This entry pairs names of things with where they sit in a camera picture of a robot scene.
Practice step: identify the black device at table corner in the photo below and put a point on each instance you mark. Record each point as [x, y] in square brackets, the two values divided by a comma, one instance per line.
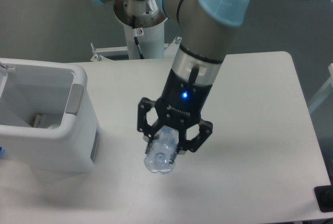
[324, 198]

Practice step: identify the white trash can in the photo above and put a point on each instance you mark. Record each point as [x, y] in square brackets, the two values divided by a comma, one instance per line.
[30, 87]

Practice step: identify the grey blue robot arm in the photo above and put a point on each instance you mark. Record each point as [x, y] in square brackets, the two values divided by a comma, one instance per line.
[209, 29]

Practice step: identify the crushed clear plastic bottle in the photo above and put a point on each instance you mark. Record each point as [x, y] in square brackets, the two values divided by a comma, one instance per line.
[162, 151]

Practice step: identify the clear plastic bag green strip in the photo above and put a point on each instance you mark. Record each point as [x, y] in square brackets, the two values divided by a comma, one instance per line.
[53, 125]

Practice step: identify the white frame at right edge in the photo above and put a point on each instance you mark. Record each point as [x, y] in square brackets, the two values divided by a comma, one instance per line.
[323, 92]

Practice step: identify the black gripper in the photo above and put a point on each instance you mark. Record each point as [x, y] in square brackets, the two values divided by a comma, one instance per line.
[179, 107]

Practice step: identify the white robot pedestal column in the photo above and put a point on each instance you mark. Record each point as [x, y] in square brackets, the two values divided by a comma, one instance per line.
[143, 24]

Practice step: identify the blue object at left edge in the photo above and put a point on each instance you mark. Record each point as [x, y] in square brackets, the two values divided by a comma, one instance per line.
[2, 152]

